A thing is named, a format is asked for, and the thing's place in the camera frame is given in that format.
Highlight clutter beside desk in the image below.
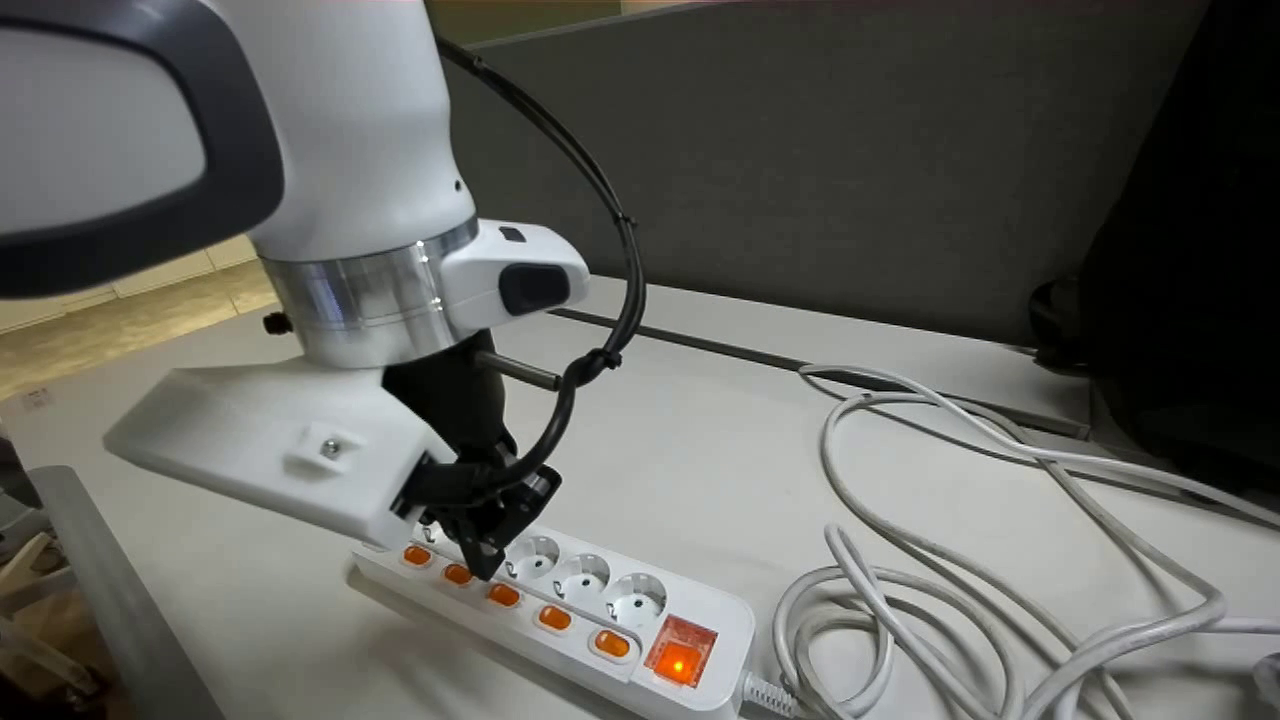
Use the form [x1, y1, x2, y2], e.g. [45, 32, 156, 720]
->
[0, 434, 137, 720]

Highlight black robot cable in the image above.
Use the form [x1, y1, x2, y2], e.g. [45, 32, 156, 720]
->
[435, 37, 653, 507]

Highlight white power cable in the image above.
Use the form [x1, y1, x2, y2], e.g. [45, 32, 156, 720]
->
[735, 361, 1280, 720]

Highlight grey desk partition panel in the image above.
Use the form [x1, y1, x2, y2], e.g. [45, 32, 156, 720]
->
[435, 0, 1214, 347]

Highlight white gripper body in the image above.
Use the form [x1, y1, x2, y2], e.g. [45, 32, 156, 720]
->
[103, 354, 451, 544]

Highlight white power strip orange switches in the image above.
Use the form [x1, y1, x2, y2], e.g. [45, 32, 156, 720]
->
[344, 521, 759, 720]

